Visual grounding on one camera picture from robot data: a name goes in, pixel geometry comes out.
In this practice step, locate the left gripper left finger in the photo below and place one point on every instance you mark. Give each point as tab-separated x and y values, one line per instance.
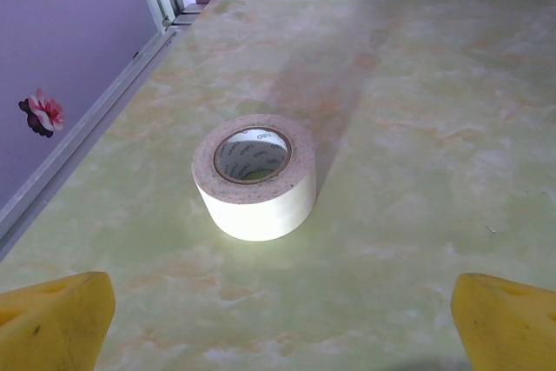
52	327

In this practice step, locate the beige tape roll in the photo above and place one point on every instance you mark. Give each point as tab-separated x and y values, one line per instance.
260	210

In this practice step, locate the aluminium side rail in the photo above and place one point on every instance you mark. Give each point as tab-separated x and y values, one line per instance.
87	127

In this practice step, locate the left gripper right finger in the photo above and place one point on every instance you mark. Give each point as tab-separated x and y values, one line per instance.
508	327

